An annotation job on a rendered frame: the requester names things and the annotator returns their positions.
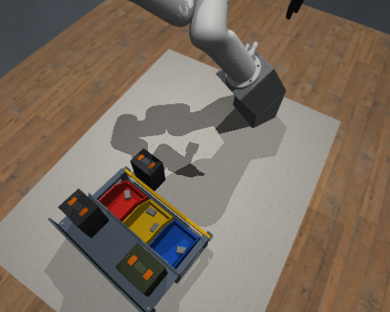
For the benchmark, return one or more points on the dark grey shelf rack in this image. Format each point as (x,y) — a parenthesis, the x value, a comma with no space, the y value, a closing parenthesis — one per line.
(115,240)

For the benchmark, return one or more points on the yellow bar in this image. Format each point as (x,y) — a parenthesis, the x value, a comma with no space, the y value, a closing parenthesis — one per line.
(167,204)

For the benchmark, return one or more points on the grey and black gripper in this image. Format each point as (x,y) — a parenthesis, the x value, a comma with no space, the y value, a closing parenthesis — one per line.
(294,6)

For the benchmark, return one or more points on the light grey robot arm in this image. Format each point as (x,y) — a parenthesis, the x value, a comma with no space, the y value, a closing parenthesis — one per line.
(208,32)

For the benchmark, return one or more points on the yellow bin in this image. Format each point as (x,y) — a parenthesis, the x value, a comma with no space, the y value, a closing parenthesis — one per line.
(141,222)

